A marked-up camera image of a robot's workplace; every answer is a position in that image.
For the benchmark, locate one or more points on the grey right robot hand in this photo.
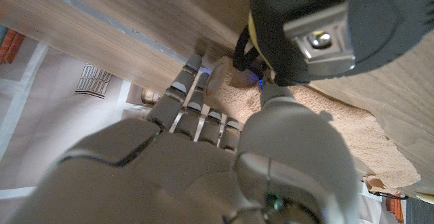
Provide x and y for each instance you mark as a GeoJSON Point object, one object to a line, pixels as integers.
{"type": "Point", "coordinates": [169, 176]}

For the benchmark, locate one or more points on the tan adhesive wrap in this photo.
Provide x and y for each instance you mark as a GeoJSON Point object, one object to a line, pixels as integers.
{"type": "Point", "coordinates": [356, 132]}

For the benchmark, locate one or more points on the printed bookshelf backdrop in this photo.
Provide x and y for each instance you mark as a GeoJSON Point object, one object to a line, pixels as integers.
{"type": "Point", "coordinates": [51, 115]}

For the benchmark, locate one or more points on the black tape measure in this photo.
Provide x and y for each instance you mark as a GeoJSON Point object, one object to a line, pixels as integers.
{"type": "Point", "coordinates": [373, 20]}

